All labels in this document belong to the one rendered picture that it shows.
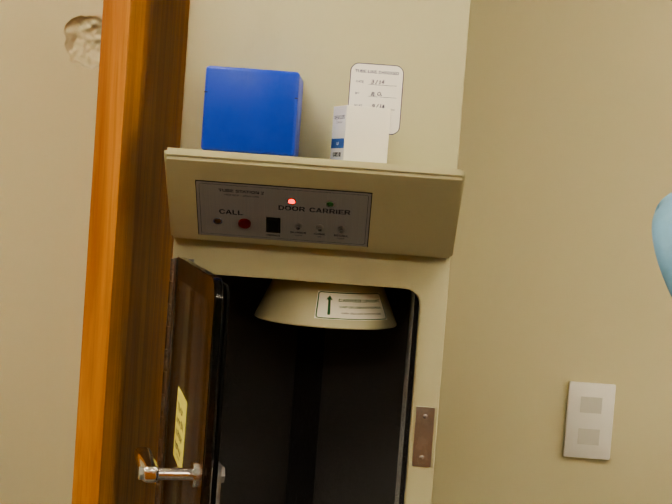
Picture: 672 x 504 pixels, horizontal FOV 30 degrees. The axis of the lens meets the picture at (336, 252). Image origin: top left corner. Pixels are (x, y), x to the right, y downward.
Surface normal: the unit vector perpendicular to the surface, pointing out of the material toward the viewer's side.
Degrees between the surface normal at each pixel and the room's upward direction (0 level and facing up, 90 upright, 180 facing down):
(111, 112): 90
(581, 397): 90
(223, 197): 135
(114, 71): 90
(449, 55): 90
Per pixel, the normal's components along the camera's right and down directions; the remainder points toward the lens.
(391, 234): -0.07, 0.74
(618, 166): -0.02, 0.05
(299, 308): -0.29, -0.38
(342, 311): 0.27, -0.33
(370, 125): 0.29, 0.07
